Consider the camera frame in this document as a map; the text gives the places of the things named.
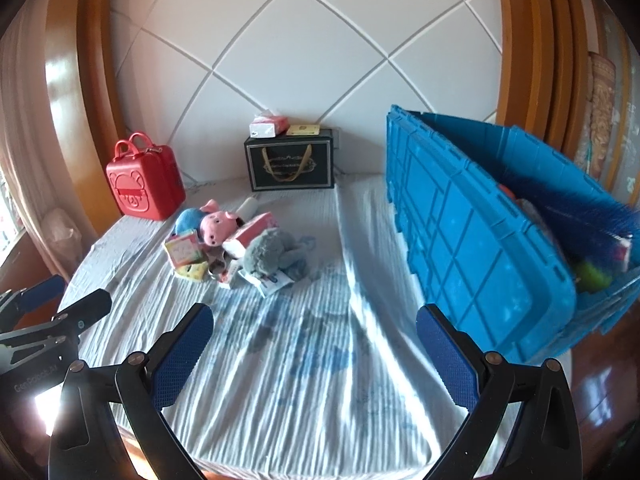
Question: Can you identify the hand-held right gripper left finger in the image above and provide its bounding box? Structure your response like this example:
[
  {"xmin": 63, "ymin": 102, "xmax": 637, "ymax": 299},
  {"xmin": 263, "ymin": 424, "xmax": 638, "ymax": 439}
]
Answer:
[{"xmin": 47, "ymin": 302, "xmax": 216, "ymax": 480}]

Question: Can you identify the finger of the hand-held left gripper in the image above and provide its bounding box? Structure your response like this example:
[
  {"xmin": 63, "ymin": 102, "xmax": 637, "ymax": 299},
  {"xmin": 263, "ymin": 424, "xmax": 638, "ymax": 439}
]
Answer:
[
  {"xmin": 0, "ymin": 274, "xmax": 69, "ymax": 322},
  {"xmin": 50, "ymin": 288, "xmax": 113, "ymax": 345}
]

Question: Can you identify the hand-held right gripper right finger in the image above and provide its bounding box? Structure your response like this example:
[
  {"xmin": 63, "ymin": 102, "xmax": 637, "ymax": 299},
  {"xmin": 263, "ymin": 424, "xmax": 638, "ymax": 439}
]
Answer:
[{"xmin": 416, "ymin": 304, "xmax": 585, "ymax": 480}]

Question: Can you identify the grey plush toy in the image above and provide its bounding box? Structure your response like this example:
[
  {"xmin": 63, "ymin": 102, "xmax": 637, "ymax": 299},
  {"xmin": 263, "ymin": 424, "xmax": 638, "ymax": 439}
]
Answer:
[{"xmin": 241, "ymin": 227, "xmax": 318, "ymax": 281}]

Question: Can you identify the blue plastic crate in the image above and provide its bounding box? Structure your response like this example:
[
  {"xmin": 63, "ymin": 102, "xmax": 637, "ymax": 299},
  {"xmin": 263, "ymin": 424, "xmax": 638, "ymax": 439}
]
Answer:
[{"xmin": 385, "ymin": 105, "xmax": 640, "ymax": 366}]

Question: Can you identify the pink green pad packet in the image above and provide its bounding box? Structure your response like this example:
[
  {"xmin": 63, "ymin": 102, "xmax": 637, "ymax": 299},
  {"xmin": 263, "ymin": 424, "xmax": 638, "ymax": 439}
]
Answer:
[{"xmin": 222, "ymin": 211, "xmax": 280, "ymax": 258}]

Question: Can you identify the small yellow toy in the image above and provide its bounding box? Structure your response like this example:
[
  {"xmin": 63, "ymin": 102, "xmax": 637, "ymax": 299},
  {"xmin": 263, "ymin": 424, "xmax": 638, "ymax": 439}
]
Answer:
[{"xmin": 175, "ymin": 260, "xmax": 208, "ymax": 281}]

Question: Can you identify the small white pink packet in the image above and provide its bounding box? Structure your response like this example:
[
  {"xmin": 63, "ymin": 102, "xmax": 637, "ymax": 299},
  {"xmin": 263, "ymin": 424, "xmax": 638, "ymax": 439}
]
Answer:
[{"xmin": 218, "ymin": 259, "xmax": 251, "ymax": 290}]

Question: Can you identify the striped bed sheet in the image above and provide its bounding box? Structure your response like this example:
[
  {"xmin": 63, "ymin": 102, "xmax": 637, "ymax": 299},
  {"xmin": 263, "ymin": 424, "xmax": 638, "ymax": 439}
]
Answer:
[{"xmin": 57, "ymin": 175, "xmax": 571, "ymax": 476}]

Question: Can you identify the small picture card box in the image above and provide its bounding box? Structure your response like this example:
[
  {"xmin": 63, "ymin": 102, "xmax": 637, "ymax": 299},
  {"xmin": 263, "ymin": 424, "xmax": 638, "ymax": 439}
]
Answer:
[{"xmin": 164, "ymin": 228, "xmax": 206, "ymax": 268}]

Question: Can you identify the white blue paper card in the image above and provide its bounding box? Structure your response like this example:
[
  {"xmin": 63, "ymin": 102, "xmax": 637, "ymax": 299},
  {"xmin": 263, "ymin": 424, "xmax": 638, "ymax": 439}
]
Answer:
[{"xmin": 257, "ymin": 272, "xmax": 293, "ymax": 297}]

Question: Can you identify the blue plush toy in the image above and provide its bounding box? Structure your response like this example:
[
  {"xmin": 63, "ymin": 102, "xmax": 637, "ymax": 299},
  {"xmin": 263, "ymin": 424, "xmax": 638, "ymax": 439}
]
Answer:
[{"xmin": 170, "ymin": 199, "xmax": 241, "ymax": 247}]

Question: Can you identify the pale curtain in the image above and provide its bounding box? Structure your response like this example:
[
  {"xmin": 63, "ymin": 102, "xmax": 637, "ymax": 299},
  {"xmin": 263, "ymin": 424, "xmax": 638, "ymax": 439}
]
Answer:
[{"xmin": 0, "ymin": 35, "xmax": 56, "ymax": 261}]

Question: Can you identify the red mini suitcase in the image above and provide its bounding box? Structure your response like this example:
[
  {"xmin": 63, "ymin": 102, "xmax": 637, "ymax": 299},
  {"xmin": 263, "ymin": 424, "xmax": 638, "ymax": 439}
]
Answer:
[{"xmin": 105, "ymin": 132, "xmax": 187, "ymax": 222}]

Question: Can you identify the green toy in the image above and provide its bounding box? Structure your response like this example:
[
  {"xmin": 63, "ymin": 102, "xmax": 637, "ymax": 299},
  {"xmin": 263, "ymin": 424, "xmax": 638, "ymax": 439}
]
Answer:
[{"xmin": 575, "ymin": 257, "xmax": 614, "ymax": 291}]

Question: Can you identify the blue bristle brush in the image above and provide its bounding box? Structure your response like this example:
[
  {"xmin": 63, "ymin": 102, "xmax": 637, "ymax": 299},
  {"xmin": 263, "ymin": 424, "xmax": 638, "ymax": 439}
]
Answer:
[{"xmin": 500, "ymin": 160, "xmax": 640, "ymax": 242}]

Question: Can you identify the wooden padded headboard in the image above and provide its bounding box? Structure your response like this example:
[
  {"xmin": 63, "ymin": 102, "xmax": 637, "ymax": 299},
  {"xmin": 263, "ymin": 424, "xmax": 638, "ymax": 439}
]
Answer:
[{"xmin": 45, "ymin": 0, "xmax": 608, "ymax": 241}]

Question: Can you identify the black gift box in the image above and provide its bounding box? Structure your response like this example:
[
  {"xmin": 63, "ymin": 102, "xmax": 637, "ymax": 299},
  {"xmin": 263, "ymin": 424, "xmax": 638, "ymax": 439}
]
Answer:
[{"xmin": 243, "ymin": 128, "xmax": 335, "ymax": 192}]

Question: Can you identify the red white tissue pack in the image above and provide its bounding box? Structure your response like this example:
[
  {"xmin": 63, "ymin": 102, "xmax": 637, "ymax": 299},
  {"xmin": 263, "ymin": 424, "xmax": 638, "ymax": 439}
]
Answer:
[{"xmin": 249, "ymin": 110, "xmax": 291, "ymax": 138}]

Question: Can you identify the patterned window curtain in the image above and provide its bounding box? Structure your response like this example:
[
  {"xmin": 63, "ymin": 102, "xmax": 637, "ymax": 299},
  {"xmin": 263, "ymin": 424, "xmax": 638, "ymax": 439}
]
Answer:
[{"xmin": 587, "ymin": 10, "xmax": 640, "ymax": 196}]

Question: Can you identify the brown patterned wall hanging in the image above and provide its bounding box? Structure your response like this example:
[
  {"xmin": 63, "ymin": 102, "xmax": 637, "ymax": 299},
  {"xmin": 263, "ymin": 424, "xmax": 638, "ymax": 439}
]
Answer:
[{"xmin": 589, "ymin": 52, "xmax": 609, "ymax": 176}]

